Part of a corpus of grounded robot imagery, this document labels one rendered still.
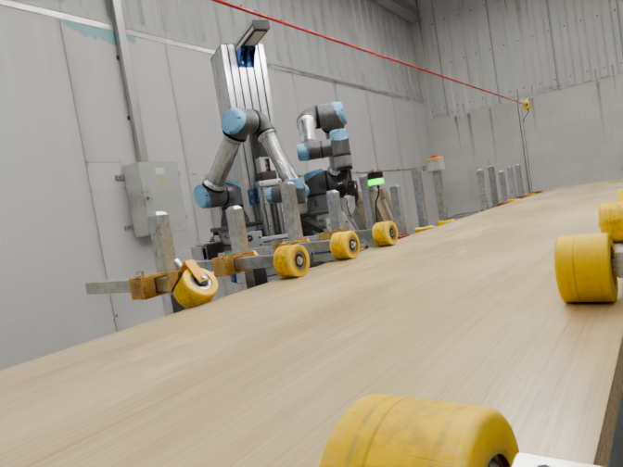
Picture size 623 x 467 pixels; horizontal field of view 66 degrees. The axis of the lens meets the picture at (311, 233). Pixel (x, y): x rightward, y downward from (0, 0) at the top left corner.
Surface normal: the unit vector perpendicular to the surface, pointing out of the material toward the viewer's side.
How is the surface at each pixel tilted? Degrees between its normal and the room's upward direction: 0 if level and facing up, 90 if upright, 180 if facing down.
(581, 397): 0
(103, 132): 90
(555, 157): 90
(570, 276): 90
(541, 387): 0
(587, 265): 73
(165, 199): 90
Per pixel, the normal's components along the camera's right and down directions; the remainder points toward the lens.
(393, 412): -0.21, -0.97
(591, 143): -0.56, 0.14
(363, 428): -0.36, -0.87
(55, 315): 0.81, -0.10
